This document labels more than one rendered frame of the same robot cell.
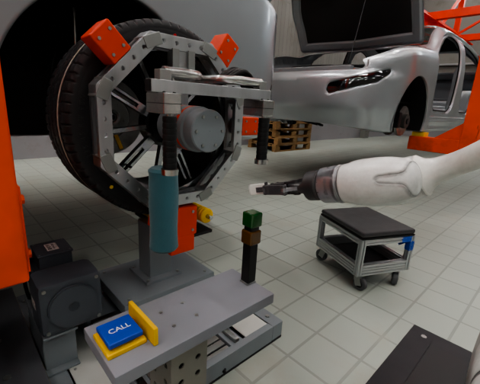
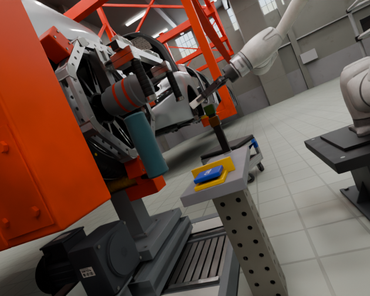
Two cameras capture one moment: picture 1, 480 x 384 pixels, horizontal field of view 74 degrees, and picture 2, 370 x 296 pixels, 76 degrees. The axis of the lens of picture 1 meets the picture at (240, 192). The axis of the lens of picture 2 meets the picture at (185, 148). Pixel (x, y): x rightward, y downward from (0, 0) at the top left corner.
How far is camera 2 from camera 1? 0.63 m
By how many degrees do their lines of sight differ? 29
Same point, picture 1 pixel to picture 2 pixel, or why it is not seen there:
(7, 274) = (97, 191)
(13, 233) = (87, 154)
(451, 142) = (222, 111)
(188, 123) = (134, 80)
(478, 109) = (224, 90)
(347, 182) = (251, 50)
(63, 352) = not seen: outside the picture
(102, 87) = (70, 69)
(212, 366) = not seen: hidden behind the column
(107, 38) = (59, 37)
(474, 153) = (286, 19)
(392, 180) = (271, 35)
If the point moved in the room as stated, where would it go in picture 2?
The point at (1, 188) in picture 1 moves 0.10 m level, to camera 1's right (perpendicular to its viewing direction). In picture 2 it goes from (66, 115) to (107, 103)
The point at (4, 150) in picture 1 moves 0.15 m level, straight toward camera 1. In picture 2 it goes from (57, 85) to (100, 53)
